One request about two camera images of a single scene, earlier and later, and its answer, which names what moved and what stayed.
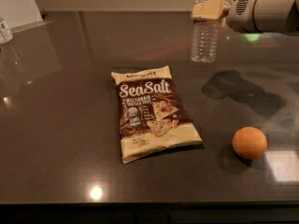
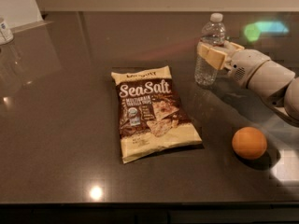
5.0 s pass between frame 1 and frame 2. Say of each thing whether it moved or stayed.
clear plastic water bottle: moved
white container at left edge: stayed
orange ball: stayed
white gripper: moved
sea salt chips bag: stayed
